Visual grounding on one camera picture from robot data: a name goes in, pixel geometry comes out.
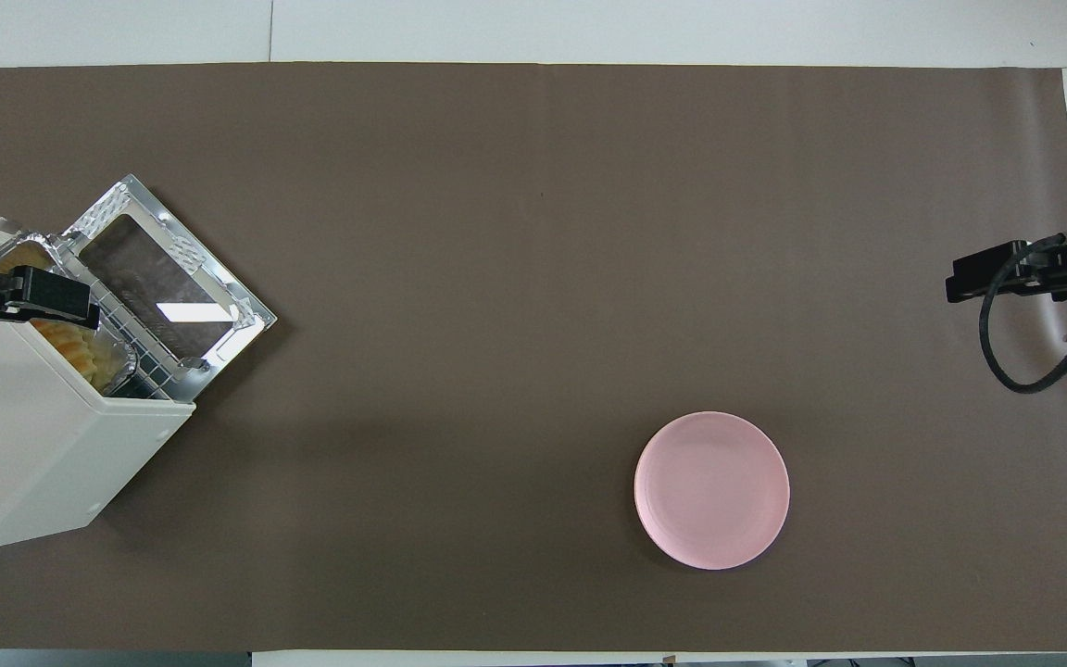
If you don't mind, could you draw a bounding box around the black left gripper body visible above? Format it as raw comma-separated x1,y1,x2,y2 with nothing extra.
0,236,95,334

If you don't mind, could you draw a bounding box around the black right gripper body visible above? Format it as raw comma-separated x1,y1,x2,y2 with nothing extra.
946,195,1067,303

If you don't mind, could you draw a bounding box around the yellow sliced bread loaf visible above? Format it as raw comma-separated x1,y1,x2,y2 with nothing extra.
0,243,101,383

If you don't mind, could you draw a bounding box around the aluminium foil tray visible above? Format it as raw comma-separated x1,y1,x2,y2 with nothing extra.
0,232,142,396

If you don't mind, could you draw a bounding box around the glass oven door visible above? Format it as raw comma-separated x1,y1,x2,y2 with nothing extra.
61,174,277,401

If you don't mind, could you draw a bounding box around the white toaster oven body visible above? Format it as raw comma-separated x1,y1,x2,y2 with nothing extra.
0,208,197,554

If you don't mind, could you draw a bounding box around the pink round plate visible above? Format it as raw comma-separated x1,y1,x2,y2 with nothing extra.
634,411,791,571

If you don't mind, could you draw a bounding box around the brown table mat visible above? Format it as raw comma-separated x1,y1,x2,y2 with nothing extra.
0,63,1067,652

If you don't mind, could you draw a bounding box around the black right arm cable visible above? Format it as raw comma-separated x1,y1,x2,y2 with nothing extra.
978,232,1067,395

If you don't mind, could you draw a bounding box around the wire oven rack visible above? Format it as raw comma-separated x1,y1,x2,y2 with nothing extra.
52,248,203,401

